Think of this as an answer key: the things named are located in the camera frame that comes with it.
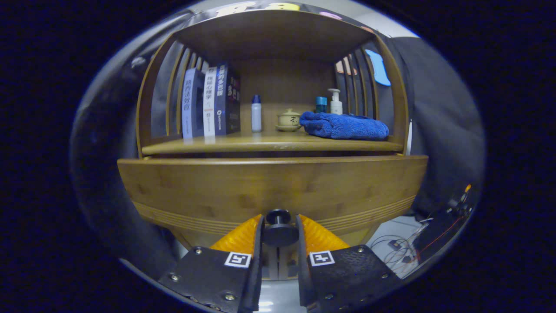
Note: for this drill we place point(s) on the light blue book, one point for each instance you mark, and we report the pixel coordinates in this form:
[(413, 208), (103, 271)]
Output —
[(189, 108)]

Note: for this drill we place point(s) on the wooden drawer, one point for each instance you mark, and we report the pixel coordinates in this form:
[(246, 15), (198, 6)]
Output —
[(260, 187)]

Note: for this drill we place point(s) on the wooden countertop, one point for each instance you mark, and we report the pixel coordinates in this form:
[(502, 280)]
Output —
[(260, 141)]

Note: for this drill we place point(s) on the white book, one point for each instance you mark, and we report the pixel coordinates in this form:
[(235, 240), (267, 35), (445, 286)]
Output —
[(209, 104)]

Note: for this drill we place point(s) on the teal bottle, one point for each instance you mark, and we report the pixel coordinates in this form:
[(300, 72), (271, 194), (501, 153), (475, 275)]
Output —
[(321, 105)]

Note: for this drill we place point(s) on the white bottle with blue cap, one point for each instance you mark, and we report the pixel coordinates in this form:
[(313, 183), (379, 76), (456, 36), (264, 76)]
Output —
[(256, 115)]

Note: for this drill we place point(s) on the wooden cabinet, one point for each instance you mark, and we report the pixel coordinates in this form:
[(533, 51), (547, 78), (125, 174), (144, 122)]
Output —
[(269, 39)]

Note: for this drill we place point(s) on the white pump bottle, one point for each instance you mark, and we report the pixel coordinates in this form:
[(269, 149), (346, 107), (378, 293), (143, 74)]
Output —
[(335, 106)]

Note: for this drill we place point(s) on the folded blue towel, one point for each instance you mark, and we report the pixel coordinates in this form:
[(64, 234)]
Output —
[(343, 126)]

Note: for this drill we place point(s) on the black drawer knob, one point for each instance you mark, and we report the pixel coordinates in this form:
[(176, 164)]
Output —
[(280, 234)]

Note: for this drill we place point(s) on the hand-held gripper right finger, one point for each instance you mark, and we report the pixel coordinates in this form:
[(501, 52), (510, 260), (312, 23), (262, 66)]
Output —
[(302, 269)]

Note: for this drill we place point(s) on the beige lidded tea cup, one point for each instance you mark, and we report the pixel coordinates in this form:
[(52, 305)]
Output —
[(289, 119)]

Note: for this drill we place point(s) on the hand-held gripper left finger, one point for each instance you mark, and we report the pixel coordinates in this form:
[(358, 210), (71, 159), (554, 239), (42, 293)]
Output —
[(257, 269)]

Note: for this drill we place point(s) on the black equipment with orange tip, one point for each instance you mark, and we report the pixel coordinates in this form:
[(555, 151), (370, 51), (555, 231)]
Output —
[(438, 230)]

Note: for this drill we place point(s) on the dark blue book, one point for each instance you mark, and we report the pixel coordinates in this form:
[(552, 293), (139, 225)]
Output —
[(220, 100)]

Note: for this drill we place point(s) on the black backdrop cloth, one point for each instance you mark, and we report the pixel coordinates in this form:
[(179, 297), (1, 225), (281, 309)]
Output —
[(438, 108)]

